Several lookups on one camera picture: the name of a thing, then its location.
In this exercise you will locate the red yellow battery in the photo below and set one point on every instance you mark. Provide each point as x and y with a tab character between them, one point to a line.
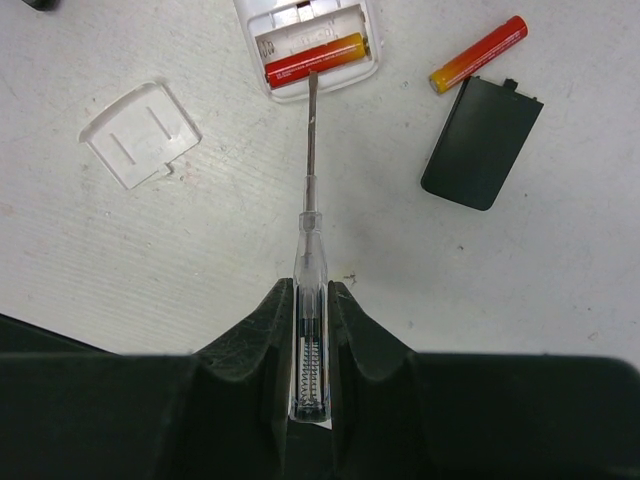
478	55
334	54

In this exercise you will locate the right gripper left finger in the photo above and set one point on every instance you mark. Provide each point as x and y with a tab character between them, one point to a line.
219	413

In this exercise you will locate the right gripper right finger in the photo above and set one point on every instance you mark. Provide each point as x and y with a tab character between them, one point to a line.
402	414

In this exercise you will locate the black battery cover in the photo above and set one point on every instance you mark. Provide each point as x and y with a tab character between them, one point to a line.
481	139

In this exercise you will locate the white red remote control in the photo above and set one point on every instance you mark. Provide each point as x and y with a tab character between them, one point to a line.
274	30

